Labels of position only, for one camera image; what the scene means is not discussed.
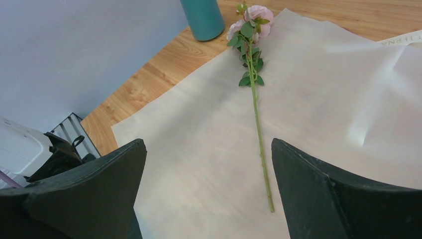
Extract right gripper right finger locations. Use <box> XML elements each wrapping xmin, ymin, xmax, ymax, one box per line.
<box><xmin>271</xmin><ymin>138</ymin><xmax>422</xmax><ymax>239</ymax></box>

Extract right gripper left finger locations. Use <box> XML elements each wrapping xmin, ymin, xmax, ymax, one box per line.
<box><xmin>0</xmin><ymin>138</ymin><xmax>147</xmax><ymax>239</ymax></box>

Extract white wrapping paper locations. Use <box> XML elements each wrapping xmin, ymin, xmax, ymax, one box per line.
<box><xmin>112</xmin><ymin>9</ymin><xmax>422</xmax><ymax>239</ymax></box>

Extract pink and white flowers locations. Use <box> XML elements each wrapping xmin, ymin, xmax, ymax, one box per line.
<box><xmin>226</xmin><ymin>1</ymin><xmax>275</xmax><ymax>213</ymax></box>

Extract cream printed ribbon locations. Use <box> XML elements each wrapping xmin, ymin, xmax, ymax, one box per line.
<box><xmin>378</xmin><ymin>30</ymin><xmax>422</xmax><ymax>46</ymax></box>

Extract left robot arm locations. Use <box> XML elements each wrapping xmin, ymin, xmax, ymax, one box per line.
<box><xmin>0</xmin><ymin>114</ymin><xmax>100</xmax><ymax>189</ymax></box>

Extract teal cylindrical vase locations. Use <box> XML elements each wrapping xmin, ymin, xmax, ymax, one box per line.
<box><xmin>180</xmin><ymin>0</ymin><xmax>225</xmax><ymax>41</ymax></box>

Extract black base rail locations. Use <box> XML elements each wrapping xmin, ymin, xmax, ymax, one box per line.
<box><xmin>51</xmin><ymin>113</ymin><xmax>101</xmax><ymax>158</ymax></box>

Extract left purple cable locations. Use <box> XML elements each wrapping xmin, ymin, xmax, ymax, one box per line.
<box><xmin>0</xmin><ymin>170</ymin><xmax>22</xmax><ymax>189</ymax></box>

